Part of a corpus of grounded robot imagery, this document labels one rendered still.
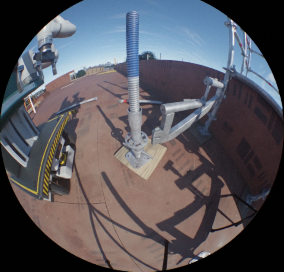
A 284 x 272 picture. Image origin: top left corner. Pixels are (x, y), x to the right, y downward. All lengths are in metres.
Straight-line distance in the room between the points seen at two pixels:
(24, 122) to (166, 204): 1.17
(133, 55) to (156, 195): 0.68
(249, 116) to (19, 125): 1.85
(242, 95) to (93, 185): 1.41
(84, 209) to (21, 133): 0.74
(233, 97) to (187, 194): 0.92
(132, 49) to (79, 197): 0.84
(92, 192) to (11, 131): 0.77
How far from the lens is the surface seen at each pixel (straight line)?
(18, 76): 0.45
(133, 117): 0.32
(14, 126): 0.89
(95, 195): 0.66
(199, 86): 1.17
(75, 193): 0.77
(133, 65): 0.27
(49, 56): 0.60
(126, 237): 0.67
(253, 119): 0.99
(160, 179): 0.61
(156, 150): 0.67
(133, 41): 0.28
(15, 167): 0.97
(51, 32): 0.65
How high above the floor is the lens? 0.59
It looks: 45 degrees down
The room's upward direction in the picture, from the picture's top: straight up
